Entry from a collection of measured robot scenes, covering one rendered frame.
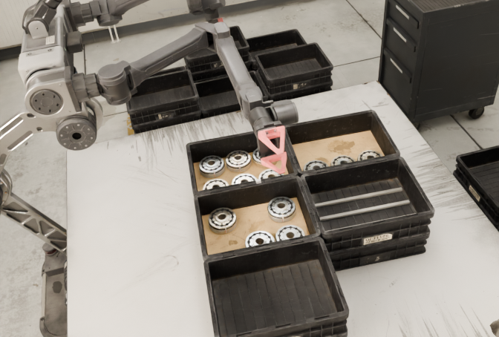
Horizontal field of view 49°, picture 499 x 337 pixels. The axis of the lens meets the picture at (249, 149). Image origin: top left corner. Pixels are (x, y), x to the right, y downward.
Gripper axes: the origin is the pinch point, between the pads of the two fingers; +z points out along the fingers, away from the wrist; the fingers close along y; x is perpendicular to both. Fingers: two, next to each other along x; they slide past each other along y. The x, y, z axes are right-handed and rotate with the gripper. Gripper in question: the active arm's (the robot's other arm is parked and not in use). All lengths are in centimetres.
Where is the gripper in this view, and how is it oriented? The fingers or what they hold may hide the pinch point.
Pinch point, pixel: (280, 161)
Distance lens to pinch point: 132.1
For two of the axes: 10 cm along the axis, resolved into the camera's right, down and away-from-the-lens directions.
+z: 2.7, 6.2, -7.4
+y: 0.9, 7.5, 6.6
